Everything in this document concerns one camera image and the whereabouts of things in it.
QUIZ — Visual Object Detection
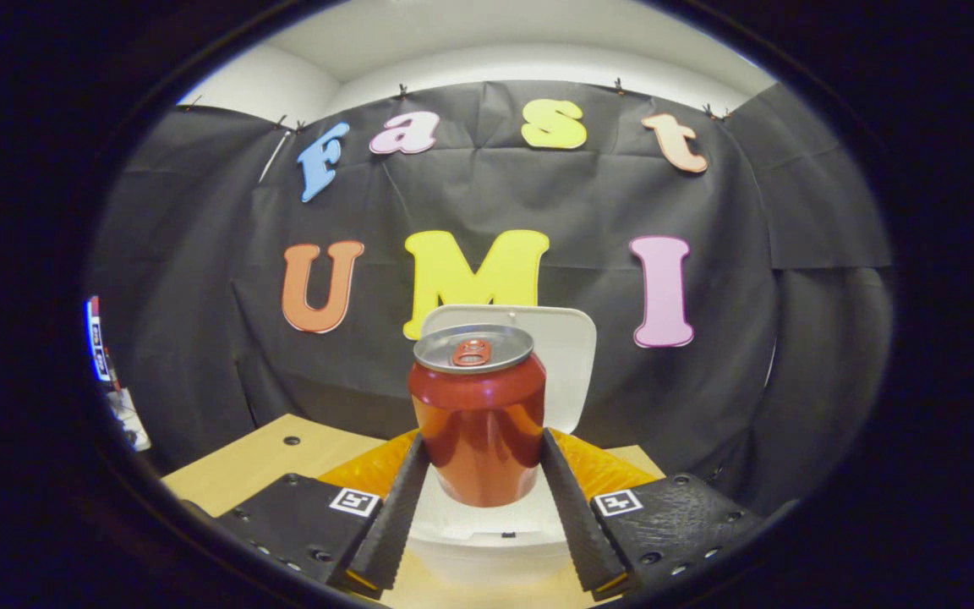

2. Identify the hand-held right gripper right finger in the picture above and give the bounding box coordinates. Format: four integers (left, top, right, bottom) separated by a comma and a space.
539, 427, 767, 595

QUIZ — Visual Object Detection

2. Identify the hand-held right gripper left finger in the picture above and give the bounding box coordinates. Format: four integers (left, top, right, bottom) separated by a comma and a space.
215, 430, 432, 593

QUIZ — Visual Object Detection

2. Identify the red pop can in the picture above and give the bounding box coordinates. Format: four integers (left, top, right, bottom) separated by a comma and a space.
408, 324, 548, 508

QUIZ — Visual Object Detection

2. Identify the white desktop garbage bin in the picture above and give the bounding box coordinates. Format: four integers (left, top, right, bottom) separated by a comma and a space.
407, 304, 598, 590

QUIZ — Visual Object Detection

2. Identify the white side desk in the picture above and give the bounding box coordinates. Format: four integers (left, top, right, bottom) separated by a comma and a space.
107, 385, 152, 452

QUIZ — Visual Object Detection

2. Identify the computer monitor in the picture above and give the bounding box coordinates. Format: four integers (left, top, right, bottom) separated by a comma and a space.
84, 294, 112, 383

